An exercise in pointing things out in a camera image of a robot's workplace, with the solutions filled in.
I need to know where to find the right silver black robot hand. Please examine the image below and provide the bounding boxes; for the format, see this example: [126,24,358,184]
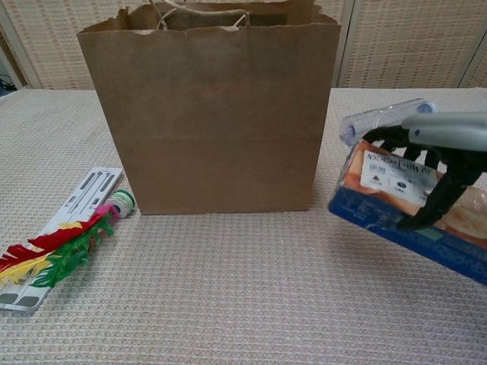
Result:
[361,110,487,231]

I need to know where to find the clear plastic water bottle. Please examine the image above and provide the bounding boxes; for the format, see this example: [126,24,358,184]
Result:
[339,97,438,148]

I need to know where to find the orange blue cookie box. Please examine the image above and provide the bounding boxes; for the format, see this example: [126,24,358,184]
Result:
[327,138,487,286]

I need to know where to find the brown paper bag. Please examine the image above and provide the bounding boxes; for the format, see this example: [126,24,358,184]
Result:
[75,0,342,217]

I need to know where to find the woven folding screen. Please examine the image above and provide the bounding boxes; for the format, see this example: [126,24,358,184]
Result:
[0,0,487,91]

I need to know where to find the beige woven tablecloth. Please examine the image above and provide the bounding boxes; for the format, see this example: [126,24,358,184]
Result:
[0,87,487,365]

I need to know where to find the white folding laptop stand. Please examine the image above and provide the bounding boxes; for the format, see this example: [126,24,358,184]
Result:
[0,166,126,316]

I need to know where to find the colourful feather shuttlecock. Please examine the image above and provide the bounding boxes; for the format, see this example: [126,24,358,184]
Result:
[0,189,137,289]

